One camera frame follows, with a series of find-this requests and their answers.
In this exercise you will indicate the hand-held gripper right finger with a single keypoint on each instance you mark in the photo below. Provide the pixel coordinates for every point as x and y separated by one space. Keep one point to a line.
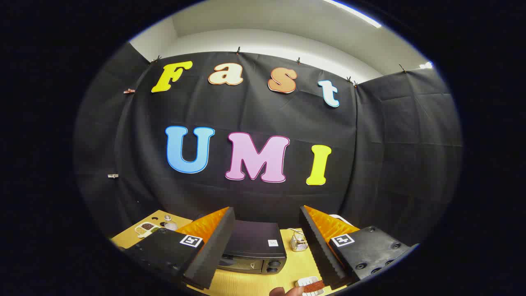
318 246

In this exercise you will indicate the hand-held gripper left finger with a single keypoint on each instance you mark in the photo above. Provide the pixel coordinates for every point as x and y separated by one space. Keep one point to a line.
215 246

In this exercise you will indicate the black toaster oven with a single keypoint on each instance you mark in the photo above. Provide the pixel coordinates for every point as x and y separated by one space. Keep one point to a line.
254 242

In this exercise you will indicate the brown steak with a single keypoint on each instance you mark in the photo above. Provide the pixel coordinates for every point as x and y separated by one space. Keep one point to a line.
313 286

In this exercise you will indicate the white ribbed tray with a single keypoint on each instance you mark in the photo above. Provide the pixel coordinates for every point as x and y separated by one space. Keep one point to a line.
304 281

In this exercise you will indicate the small shaker bottle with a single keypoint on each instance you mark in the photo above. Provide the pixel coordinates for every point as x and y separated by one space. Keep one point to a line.
170 225

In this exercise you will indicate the white seasoning dish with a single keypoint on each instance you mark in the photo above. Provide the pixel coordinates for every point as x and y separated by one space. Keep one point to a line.
144 229

